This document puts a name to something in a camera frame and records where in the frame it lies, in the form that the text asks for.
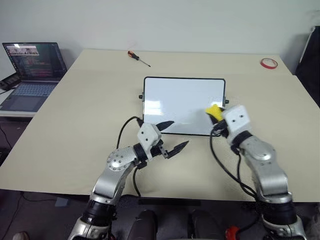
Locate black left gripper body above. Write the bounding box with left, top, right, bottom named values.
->
left=152, top=139, right=174, bottom=160

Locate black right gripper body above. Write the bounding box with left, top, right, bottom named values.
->
left=210, top=120, right=229, bottom=138

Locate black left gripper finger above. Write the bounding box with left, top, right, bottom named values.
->
left=156, top=120, right=175, bottom=133
left=166, top=140, right=190, bottom=160

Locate yellow sponge eraser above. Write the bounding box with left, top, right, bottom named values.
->
left=205, top=104, right=222, bottom=119

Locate small black-framed whiteboard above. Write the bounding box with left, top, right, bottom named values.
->
left=138, top=76, right=230, bottom=137

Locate red tape roll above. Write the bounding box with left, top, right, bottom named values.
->
left=260, top=57, right=279, bottom=70

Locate dark rounded shape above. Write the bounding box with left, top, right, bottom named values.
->
left=127, top=209, right=159, bottom=240
left=187, top=209, right=221, bottom=240

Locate orange and black screwdriver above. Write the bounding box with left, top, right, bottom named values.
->
left=127, top=50, right=151, bottom=68

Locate black office chair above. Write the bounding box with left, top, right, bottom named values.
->
left=294, top=24, right=320, bottom=108

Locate small red object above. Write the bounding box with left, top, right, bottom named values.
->
left=225, top=225, right=242, bottom=240

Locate open grey laptop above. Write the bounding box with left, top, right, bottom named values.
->
left=0, top=41, right=68, bottom=112

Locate tan rounded object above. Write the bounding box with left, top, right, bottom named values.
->
left=12, top=231, right=30, bottom=240

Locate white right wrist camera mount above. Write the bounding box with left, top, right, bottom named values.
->
left=221, top=104, right=253, bottom=140

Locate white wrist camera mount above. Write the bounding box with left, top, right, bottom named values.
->
left=136, top=122, right=163, bottom=161
left=221, top=104, right=253, bottom=140

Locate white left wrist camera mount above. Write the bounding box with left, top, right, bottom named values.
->
left=136, top=122, right=163, bottom=161

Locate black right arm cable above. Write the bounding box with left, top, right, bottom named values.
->
left=209, top=124, right=258, bottom=201

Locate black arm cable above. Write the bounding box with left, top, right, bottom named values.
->
left=209, top=124, right=258, bottom=201
left=116, top=115, right=146, bottom=198

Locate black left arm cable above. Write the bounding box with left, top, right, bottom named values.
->
left=116, top=115, right=146, bottom=198

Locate black floor cable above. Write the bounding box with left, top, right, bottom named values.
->
left=0, top=122, right=14, bottom=152

